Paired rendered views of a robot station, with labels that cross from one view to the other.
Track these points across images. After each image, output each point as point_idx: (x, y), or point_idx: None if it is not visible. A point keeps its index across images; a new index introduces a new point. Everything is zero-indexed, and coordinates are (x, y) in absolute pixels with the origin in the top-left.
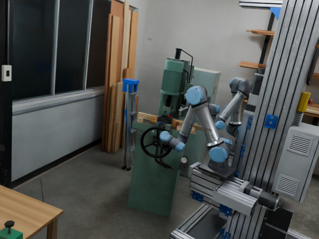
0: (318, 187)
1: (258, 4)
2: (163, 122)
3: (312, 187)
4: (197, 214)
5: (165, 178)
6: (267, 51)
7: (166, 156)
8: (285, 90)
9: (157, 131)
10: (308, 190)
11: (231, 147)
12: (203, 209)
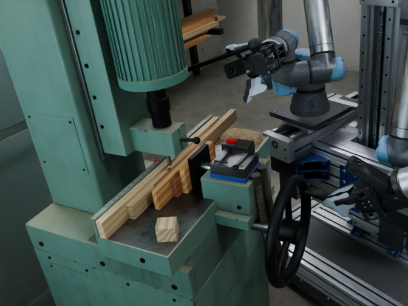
0: (182, 111)
1: None
2: (254, 167)
3: (183, 116)
4: (340, 277)
5: (256, 295)
6: None
7: (247, 248)
8: None
9: (291, 197)
10: (191, 123)
11: (303, 110)
12: (317, 263)
